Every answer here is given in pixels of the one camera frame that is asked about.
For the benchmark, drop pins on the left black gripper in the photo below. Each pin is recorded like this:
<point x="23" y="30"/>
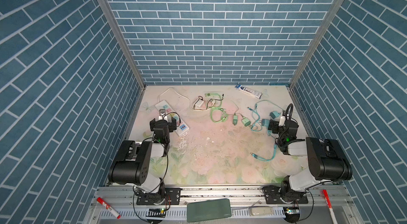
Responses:
<point x="162" y="122"/>

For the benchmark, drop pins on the green charger plug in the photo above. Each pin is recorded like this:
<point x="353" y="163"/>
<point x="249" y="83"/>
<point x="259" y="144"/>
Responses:
<point x="246" y="122"/>
<point x="235" y="119"/>

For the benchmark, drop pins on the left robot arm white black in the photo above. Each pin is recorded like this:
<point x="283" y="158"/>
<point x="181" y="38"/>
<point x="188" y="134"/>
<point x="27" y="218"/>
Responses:
<point x="131" y="163"/>

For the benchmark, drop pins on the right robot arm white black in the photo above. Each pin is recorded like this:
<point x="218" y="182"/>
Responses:
<point x="326" y="160"/>

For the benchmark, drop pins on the blue white toothpaste box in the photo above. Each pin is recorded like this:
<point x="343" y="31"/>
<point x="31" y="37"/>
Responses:
<point x="249" y="91"/>

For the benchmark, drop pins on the red white pen right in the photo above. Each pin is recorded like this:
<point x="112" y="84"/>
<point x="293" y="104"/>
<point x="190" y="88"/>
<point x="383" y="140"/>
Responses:
<point x="331" y="211"/>

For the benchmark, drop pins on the red marker left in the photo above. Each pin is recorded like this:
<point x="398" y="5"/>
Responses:
<point x="109" y="208"/>

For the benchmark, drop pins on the green rectangular pad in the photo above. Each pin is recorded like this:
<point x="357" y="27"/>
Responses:
<point x="208" y="210"/>

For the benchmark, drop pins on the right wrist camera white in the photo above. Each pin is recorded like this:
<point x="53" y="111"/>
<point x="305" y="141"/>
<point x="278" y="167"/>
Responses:
<point x="282" y="120"/>

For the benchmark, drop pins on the teal charger with cable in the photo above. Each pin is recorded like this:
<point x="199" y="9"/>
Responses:
<point x="259" y="123"/>

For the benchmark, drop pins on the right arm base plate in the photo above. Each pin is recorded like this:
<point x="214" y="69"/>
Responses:
<point x="275" y="195"/>

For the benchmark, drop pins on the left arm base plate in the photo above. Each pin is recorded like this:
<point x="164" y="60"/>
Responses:
<point x="171" y="195"/>

